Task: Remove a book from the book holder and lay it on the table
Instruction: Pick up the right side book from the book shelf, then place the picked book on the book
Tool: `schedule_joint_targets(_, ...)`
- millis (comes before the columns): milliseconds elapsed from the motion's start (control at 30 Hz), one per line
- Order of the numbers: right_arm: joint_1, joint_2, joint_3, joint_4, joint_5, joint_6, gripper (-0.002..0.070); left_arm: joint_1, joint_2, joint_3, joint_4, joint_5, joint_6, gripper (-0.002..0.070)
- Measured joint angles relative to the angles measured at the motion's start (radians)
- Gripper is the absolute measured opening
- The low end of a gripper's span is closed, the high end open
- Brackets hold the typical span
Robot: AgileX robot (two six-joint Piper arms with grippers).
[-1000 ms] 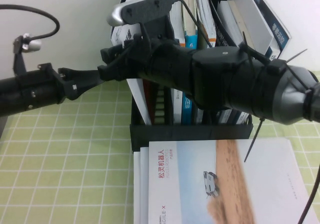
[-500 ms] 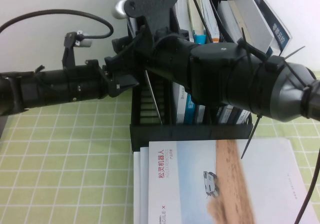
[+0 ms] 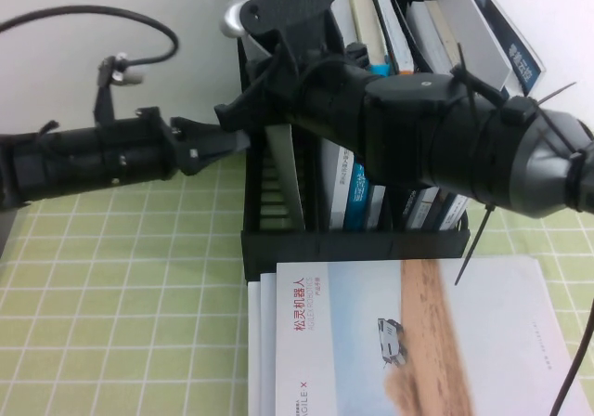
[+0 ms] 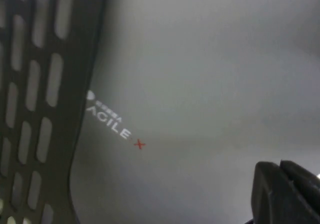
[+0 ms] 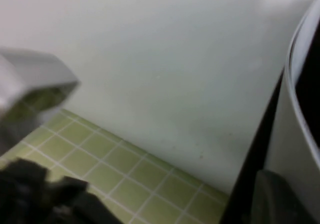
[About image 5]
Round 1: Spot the green checked tablecloth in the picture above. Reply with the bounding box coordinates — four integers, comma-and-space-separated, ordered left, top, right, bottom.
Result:
0, 107, 230, 224

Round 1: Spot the brochure with orange robot arm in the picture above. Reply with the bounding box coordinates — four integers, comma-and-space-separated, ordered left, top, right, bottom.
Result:
264, 0, 320, 224

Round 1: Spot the black plastic book holder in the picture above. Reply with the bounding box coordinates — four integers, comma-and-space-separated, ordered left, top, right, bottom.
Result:
218, 66, 287, 224

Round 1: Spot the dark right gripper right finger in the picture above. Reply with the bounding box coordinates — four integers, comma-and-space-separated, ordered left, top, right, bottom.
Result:
252, 170, 320, 224

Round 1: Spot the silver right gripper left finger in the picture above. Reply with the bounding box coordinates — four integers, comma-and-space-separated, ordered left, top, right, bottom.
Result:
0, 47, 81, 157

